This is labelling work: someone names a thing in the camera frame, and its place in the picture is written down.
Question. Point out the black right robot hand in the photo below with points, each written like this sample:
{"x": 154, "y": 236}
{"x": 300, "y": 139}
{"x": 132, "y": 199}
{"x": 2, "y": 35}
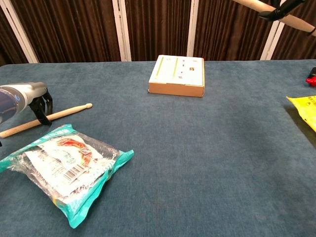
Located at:
{"x": 284, "y": 11}

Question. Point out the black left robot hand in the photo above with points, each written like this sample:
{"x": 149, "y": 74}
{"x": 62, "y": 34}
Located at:
{"x": 39, "y": 111}

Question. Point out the plain wooden drumstick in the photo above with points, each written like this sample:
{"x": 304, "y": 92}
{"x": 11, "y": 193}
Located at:
{"x": 69, "y": 111}

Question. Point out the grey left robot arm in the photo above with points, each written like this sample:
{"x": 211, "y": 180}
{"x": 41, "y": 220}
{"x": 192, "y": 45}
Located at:
{"x": 14, "y": 98}

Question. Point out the teal clear snack bag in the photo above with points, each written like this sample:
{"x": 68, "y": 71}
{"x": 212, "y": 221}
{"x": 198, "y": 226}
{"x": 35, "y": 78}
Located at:
{"x": 64, "y": 168}

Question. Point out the red and black tool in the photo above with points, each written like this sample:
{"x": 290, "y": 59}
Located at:
{"x": 312, "y": 81}

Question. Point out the yellow plastic bag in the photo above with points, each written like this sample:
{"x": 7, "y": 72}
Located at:
{"x": 307, "y": 108}

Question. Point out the flat cardboard box white top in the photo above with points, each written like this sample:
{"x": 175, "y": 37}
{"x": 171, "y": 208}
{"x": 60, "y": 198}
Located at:
{"x": 176, "y": 74}

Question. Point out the brown pleated curtain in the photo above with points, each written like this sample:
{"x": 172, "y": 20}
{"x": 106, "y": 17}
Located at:
{"x": 158, "y": 24}

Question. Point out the blue velvet table cloth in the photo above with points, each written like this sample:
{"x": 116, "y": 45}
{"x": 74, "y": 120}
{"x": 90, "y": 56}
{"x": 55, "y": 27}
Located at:
{"x": 197, "y": 160}

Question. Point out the white frame post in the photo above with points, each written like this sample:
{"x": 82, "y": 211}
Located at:
{"x": 270, "y": 47}
{"x": 18, "y": 27}
{"x": 192, "y": 27}
{"x": 122, "y": 29}

